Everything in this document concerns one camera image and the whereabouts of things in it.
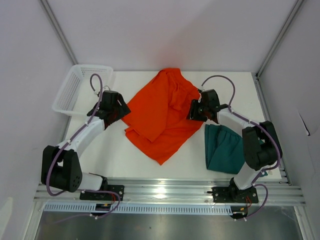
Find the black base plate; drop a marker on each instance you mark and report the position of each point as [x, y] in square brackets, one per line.
[221, 194]
[104, 195]

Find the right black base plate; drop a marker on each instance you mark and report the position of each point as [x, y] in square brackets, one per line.
[221, 194]

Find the white plastic basket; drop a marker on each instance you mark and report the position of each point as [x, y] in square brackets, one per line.
[77, 94]

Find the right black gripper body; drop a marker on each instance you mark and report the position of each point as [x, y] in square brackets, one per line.
[198, 110]

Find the aluminium mounting rail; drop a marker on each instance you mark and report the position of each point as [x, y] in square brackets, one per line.
[177, 191]

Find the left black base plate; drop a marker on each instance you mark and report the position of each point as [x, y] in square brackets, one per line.
[104, 195]

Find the white slotted cable duct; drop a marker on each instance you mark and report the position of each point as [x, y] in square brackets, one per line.
[135, 208]

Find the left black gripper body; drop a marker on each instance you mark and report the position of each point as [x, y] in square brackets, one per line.
[120, 110]

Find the orange shorts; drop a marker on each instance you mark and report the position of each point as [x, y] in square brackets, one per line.
[157, 123]

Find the aluminium frame post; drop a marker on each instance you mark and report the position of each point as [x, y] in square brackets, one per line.
[53, 21]
[285, 27]

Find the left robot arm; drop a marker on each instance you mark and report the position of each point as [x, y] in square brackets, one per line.
[61, 169]

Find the left aluminium frame post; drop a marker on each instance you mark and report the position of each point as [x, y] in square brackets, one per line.
[53, 21]

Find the green shorts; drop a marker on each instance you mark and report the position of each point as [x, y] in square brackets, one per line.
[223, 149]

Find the right aluminium frame post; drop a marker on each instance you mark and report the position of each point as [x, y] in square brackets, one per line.
[285, 27]

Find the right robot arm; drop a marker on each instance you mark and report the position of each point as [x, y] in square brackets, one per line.
[260, 144]

